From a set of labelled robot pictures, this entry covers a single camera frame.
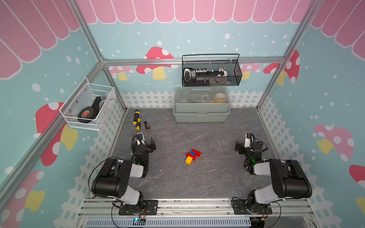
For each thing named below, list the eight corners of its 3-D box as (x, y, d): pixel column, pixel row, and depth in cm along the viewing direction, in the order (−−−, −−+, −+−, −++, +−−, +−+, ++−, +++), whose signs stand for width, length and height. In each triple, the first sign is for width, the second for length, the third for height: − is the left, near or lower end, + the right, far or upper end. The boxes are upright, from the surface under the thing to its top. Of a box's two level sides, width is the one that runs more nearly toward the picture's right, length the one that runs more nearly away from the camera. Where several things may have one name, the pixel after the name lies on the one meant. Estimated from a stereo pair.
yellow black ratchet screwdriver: (132, 130, 109) (131, 128, 107) (135, 111, 121) (134, 110, 119) (140, 129, 109) (139, 128, 107) (141, 111, 121) (141, 109, 120)
